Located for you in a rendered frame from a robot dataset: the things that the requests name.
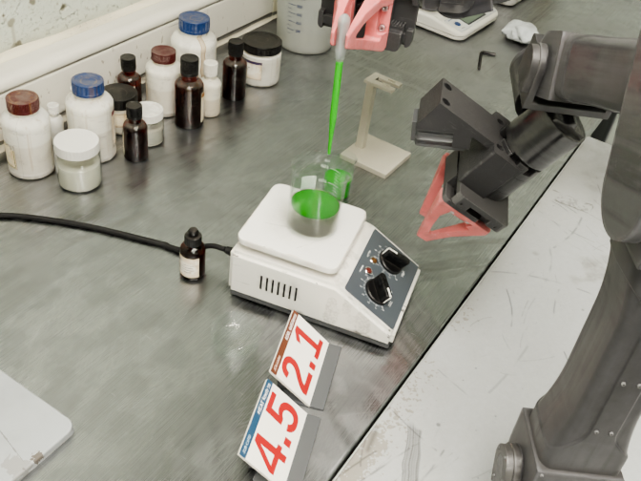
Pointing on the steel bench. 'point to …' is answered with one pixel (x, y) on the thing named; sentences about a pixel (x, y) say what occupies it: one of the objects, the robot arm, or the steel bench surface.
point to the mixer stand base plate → (27, 429)
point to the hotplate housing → (311, 290)
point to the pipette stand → (382, 162)
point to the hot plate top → (298, 249)
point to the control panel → (400, 286)
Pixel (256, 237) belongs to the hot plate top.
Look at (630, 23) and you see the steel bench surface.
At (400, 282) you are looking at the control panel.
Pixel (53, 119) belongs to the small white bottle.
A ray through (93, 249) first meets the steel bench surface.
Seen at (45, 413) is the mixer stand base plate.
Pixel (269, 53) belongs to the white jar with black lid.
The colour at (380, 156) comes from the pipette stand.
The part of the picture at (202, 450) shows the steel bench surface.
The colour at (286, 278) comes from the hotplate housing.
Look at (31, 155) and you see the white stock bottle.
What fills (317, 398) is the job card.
